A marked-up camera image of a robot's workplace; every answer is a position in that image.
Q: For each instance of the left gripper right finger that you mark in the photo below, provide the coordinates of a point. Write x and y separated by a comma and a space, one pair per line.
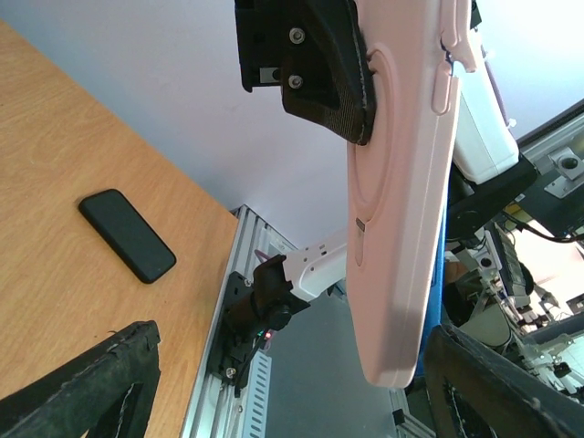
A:
462, 375

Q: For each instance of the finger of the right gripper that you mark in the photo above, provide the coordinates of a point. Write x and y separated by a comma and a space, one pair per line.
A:
326, 78

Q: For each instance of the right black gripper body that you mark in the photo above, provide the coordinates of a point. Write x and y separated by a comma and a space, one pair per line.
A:
262, 40

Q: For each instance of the pink phone case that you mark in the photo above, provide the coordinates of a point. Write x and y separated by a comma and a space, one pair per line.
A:
398, 180

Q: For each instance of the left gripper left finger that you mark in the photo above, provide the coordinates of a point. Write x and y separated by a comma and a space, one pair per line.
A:
107, 391

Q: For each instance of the aluminium front rail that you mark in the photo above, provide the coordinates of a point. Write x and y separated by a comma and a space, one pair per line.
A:
230, 394

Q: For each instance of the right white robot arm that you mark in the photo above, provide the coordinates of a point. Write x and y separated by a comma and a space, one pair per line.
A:
285, 284

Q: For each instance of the phone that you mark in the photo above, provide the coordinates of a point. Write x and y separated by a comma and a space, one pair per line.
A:
433, 315
128, 234

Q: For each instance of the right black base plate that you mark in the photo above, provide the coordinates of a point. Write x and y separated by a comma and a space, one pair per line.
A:
232, 328

